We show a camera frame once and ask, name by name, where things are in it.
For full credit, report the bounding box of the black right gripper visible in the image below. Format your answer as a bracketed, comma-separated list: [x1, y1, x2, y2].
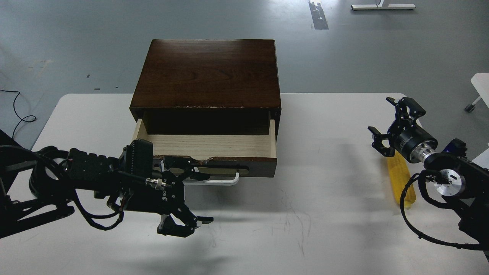
[368, 97, 438, 163]

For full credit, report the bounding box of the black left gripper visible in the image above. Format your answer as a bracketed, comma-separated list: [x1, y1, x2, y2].
[126, 157, 214, 238]

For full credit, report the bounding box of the yellow corn cob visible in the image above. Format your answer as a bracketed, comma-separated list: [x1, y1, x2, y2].
[387, 152, 416, 209]

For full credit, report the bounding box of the wooden drawer with white handle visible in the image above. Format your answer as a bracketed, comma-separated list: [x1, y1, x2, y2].
[133, 118, 277, 186]

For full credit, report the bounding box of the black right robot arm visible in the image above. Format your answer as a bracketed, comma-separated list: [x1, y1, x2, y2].
[368, 97, 489, 252]

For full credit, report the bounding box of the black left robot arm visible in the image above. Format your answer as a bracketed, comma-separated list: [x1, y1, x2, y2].
[0, 132, 214, 238]

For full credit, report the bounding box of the dark wooden cabinet box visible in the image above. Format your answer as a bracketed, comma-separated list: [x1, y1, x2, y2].
[129, 39, 282, 135]

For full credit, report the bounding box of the white table foot bar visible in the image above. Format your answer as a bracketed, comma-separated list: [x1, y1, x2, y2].
[351, 0, 416, 11]

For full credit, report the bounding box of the black tape strip on floor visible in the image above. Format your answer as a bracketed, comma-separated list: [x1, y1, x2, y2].
[308, 0, 329, 30]

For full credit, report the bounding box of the black cable on floor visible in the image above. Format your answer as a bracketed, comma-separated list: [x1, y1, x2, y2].
[0, 89, 37, 140]

